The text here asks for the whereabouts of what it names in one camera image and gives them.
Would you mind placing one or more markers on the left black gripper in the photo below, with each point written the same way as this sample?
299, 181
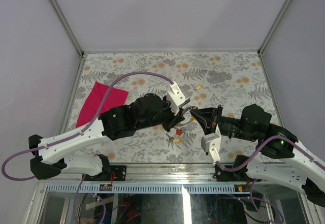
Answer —
174, 120

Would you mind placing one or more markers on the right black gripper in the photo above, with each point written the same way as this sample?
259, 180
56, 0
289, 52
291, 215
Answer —
208, 117

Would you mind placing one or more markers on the metal spiral keyring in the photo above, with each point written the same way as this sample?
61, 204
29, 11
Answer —
187, 116

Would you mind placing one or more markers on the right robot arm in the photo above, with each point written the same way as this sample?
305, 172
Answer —
279, 157

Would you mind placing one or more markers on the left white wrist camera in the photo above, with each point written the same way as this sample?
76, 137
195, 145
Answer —
177, 98

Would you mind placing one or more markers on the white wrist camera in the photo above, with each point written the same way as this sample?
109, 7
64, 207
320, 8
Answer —
210, 143
177, 98

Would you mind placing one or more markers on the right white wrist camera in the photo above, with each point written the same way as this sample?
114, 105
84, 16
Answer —
210, 143

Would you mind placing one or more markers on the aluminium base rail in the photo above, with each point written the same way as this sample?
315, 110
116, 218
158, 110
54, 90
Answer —
165, 173

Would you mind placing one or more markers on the white slotted cable duct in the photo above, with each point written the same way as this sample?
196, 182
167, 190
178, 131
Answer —
128, 188

